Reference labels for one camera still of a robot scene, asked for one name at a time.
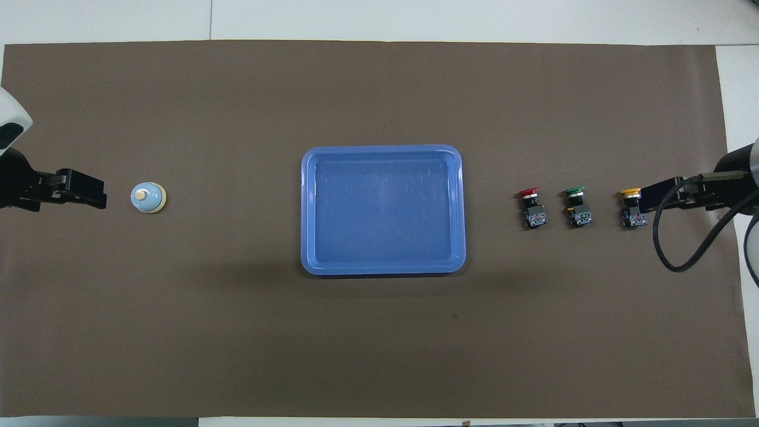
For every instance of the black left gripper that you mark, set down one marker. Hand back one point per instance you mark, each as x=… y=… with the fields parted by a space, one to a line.
x=42 y=188

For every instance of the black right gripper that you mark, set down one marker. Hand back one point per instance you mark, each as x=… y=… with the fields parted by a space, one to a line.
x=699 y=190

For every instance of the yellow push button switch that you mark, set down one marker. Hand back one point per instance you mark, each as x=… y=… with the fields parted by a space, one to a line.
x=633 y=218

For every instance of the light blue call bell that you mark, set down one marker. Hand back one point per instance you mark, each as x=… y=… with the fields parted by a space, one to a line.
x=148 y=198

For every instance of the green push button switch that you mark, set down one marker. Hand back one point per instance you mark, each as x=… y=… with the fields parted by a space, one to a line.
x=580 y=214

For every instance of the red push button switch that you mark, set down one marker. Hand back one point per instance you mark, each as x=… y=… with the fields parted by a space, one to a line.
x=533 y=214

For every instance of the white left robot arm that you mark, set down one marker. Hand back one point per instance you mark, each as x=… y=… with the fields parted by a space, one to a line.
x=9 y=112

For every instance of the blue plastic tray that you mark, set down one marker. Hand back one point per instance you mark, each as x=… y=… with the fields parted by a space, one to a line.
x=385 y=237

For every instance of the brown table mat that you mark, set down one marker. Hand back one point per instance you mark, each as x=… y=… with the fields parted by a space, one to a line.
x=237 y=326

